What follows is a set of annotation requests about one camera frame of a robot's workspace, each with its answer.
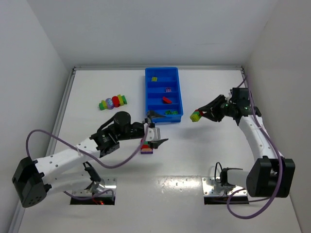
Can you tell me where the small red lego brick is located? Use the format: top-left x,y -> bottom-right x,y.
195,109 -> 203,116

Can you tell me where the lime lego brick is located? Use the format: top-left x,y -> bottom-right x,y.
190,112 -> 202,122

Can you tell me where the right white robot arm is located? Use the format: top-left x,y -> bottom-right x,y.
198,88 -> 295,198

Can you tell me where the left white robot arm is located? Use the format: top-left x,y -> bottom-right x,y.
12,110 -> 165,208

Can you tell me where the purple base lego brick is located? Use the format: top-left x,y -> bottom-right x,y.
140,148 -> 153,154

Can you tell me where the blue divided plastic tray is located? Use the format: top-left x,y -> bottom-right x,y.
145,67 -> 183,123

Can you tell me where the purple round lego brick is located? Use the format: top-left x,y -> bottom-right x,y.
105,98 -> 114,109

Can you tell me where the red round lego brick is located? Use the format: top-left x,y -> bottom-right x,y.
112,96 -> 120,107

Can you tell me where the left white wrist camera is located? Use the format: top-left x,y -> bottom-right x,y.
146,127 -> 161,141

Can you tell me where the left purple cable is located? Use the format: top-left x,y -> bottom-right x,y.
25,122 -> 149,201

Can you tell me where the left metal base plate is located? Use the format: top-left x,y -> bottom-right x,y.
71,177 -> 117,197

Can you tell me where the metal base plate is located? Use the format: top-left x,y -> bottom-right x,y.
71,177 -> 117,197
202,177 -> 248,197

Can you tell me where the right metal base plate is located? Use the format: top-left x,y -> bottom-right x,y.
202,177 -> 248,197

